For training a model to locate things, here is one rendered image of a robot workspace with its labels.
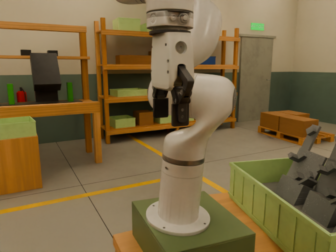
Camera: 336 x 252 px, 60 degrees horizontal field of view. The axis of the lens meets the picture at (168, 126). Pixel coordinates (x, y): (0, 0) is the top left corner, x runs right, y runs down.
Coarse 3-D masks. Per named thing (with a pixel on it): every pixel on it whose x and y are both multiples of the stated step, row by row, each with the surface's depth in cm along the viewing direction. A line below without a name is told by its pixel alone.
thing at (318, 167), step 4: (328, 164) 112; (332, 164) 110; (316, 168) 111; (320, 168) 110; (324, 168) 111; (328, 168) 111; (332, 168) 109; (320, 172) 111; (324, 172) 111; (328, 172) 111; (324, 188) 106; (328, 188) 105; (324, 192) 105; (328, 192) 103; (332, 192) 104; (328, 196) 104; (332, 196) 104
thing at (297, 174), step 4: (292, 152) 128; (300, 152) 128; (304, 152) 127; (288, 156) 128; (292, 156) 126; (296, 156) 128; (300, 156) 127; (304, 156) 126; (296, 160) 128; (300, 160) 128; (296, 172) 121; (300, 172) 122; (308, 172) 120; (296, 176) 120; (300, 176) 120; (304, 176) 121; (308, 176) 119; (312, 176) 119
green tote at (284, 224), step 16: (256, 160) 137; (272, 160) 138; (288, 160) 141; (240, 176) 125; (256, 176) 138; (272, 176) 140; (240, 192) 126; (256, 192) 112; (272, 192) 102; (256, 208) 113; (272, 208) 102; (288, 208) 92; (272, 224) 102; (288, 224) 93; (304, 224) 86; (288, 240) 94; (304, 240) 86; (320, 240) 80
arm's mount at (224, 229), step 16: (144, 208) 90; (208, 208) 93; (224, 208) 94; (144, 224) 83; (224, 224) 84; (240, 224) 85; (144, 240) 85; (160, 240) 75; (176, 240) 75; (192, 240) 76; (208, 240) 76; (224, 240) 77; (240, 240) 79
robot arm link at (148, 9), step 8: (144, 0) 51; (152, 0) 48; (160, 0) 48; (168, 0) 47; (176, 0) 48; (184, 0) 48; (192, 0) 50; (152, 8) 49; (160, 8) 48; (168, 8) 48; (176, 8) 48; (184, 8) 48; (192, 8) 50
